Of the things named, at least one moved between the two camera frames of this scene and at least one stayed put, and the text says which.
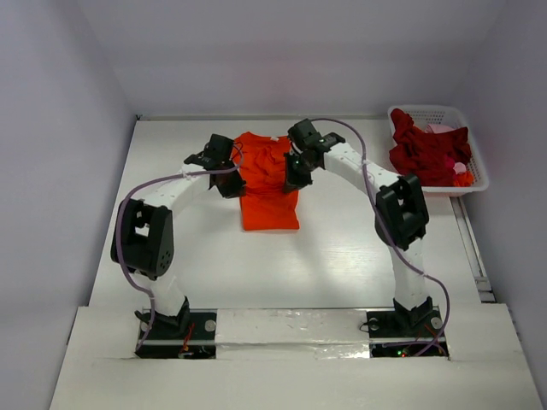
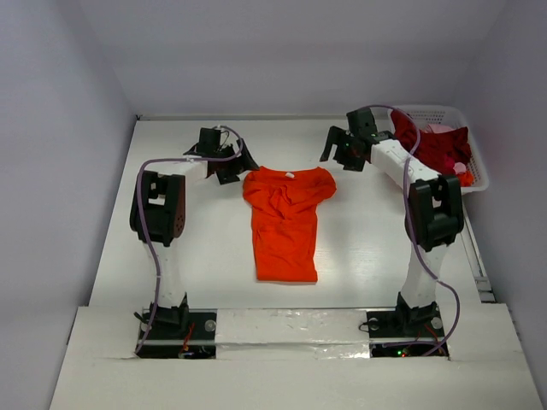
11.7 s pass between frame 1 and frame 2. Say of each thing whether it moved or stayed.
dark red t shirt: stayed
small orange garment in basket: stayed
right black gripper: moved
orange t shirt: moved
